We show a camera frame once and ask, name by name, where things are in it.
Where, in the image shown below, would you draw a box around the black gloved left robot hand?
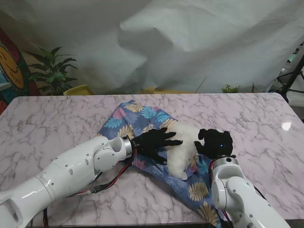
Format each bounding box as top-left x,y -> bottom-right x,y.
133,127 -> 184,165

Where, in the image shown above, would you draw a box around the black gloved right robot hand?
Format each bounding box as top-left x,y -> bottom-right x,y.
194,128 -> 236,159

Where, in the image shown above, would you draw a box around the white pillow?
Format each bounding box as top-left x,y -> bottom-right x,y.
163,123 -> 206,180

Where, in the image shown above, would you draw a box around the blue leaf print pillowcase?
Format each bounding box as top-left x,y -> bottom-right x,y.
95,99 -> 228,228

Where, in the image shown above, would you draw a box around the yellow brown cardboard piece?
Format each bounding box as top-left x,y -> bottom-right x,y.
140,86 -> 194,95

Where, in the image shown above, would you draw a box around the small green plant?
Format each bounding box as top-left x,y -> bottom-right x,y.
220,84 -> 241,94

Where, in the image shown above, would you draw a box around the thin dry twig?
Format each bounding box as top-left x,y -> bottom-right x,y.
195,76 -> 207,93

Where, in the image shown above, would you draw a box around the black tripod stand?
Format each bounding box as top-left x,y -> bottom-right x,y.
276,45 -> 304,103

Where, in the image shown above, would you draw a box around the white backdrop sheet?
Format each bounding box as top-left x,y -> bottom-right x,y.
0,0 -> 304,95

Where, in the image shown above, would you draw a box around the large green potted plant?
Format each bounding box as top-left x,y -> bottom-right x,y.
22,47 -> 79,96

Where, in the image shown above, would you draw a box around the colourful smiley face board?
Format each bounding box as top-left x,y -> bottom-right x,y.
0,28 -> 40,116

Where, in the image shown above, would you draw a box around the right arm red black cables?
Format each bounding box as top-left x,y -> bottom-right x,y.
208,159 -> 271,228

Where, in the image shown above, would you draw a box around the arm red black cables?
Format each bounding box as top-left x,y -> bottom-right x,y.
41,148 -> 140,228
208,159 -> 271,228

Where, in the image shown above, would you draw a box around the left arm red black cables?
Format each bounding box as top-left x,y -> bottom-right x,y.
41,148 -> 140,228

